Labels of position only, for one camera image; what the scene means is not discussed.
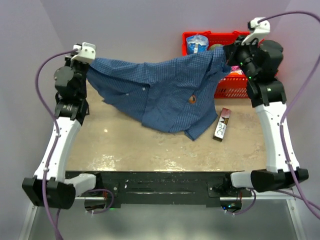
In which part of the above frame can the white chocolate bar box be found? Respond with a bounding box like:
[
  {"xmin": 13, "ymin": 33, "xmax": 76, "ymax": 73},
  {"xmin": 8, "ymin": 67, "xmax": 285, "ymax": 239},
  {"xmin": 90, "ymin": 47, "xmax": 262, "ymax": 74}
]
[{"xmin": 212, "ymin": 108, "xmax": 232, "ymax": 142}]

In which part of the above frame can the red plastic basket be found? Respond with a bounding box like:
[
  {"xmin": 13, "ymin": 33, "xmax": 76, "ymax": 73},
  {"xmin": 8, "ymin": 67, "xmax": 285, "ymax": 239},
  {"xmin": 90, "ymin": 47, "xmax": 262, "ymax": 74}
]
[{"xmin": 181, "ymin": 30, "xmax": 278, "ymax": 100}]

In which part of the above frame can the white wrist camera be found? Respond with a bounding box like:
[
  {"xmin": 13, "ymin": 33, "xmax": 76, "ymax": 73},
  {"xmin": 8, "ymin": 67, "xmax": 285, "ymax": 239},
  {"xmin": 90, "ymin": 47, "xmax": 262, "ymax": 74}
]
[
  {"xmin": 71, "ymin": 42, "xmax": 96, "ymax": 64},
  {"xmin": 241, "ymin": 17, "xmax": 271, "ymax": 46}
]

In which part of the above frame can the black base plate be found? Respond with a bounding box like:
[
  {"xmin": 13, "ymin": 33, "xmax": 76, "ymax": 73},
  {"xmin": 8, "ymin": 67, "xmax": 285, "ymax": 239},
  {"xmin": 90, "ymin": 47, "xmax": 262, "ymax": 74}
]
[{"xmin": 63, "ymin": 170, "xmax": 253, "ymax": 210}]

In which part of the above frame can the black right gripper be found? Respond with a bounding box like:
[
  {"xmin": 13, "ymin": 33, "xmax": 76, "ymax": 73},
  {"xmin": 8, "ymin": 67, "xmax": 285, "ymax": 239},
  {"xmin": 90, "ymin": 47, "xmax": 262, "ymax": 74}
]
[{"xmin": 224, "ymin": 34, "xmax": 261, "ymax": 80}]

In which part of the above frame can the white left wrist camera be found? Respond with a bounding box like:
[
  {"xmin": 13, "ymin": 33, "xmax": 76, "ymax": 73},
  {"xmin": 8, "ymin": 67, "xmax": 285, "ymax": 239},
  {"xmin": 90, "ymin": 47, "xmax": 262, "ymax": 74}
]
[{"xmin": 71, "ymin": 42, "xmax": 96, "ymax": 64}]

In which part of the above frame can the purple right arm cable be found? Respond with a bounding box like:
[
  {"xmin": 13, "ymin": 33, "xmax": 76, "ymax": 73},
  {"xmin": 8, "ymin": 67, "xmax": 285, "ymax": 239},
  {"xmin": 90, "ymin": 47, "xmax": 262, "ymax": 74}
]
[{"xmin": 224, "ymin": 10, "xmax": 320, "ymax": 216}]

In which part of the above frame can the pink small package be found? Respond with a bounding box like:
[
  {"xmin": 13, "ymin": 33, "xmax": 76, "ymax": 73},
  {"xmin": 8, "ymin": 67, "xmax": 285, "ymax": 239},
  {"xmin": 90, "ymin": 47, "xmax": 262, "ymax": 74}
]
[{"xmin": 231, "ymin": 65, "xmax": 241, "ymax": 72}]

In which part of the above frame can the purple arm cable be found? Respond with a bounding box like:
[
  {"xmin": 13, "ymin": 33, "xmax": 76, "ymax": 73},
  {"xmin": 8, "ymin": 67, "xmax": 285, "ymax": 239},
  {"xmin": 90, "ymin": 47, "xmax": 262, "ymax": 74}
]
[
  {"xmin": 224, "ymin": 10, "xmax": 320, "ymax": 216},
  {"xmin": 34, "ymin": 48, "xmax": 115, "ymax": 240}
]

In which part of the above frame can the green round melon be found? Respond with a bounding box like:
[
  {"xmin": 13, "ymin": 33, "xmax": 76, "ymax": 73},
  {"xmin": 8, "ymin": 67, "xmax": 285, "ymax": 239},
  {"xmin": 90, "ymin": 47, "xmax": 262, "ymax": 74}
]
[{"xmin": 208, "ymin": 44, "xmax": 223, "ymax": 51}]

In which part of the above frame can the blue white wrapped roll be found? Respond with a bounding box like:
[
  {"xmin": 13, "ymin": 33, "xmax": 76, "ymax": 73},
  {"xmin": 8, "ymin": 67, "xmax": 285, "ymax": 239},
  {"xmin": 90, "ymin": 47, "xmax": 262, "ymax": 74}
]
[{"xmin": 186, "ymin": 34, "xmax": 209, "ymax": 55}]

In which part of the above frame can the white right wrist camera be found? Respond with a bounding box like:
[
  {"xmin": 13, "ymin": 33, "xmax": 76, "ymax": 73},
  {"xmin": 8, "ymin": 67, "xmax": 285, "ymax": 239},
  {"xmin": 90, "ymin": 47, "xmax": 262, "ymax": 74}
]
[{"xmin": 241, "ymin": 17, "xmax": 271, "ymax": 46}]

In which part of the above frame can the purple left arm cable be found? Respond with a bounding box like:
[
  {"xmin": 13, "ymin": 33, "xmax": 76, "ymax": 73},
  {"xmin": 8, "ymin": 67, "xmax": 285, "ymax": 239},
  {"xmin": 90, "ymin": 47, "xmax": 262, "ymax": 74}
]
[{"xmin": 34, "ymin": 48, "xmax": 115, "ymax": 240}]

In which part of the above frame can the aluminium frame rail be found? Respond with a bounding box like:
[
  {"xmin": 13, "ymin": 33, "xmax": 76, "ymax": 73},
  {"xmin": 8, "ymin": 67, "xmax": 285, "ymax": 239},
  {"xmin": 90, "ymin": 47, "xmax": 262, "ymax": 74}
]
[{"xmin": 18, "ymin": 189, "xmax": 307, "ymax": 240}]

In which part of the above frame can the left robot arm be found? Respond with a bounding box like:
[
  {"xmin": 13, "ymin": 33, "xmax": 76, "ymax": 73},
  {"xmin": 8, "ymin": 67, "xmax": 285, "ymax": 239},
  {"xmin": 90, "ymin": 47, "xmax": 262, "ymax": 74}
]
[{"xmin": 22, "ymin": 55, "xmax": 104, "ymax": 209}]

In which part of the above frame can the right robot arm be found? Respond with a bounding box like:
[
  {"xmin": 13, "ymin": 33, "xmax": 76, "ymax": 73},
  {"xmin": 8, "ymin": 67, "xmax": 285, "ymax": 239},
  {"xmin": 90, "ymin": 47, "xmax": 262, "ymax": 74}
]
[{"xmin": 222, "ymin": 35, "xmax": 309, "ymax": 197}]

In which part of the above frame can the blue plaid shirt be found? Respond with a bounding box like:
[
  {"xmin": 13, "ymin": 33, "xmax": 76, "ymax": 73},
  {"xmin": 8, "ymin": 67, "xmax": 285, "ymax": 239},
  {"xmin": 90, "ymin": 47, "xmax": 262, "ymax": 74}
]
[{"xmin": 86, "ymin": 56, "xmax": 218, "ymax": 140}]

